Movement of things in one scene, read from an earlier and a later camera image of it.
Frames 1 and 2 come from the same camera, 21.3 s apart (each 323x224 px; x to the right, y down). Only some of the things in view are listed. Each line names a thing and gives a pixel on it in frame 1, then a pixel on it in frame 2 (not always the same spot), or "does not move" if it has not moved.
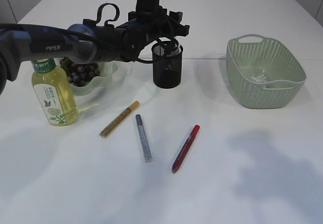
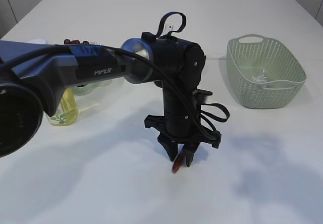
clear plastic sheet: (259, 77) does not move
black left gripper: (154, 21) to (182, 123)
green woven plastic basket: (265, 73) does not move
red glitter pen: (185, 150) does not move
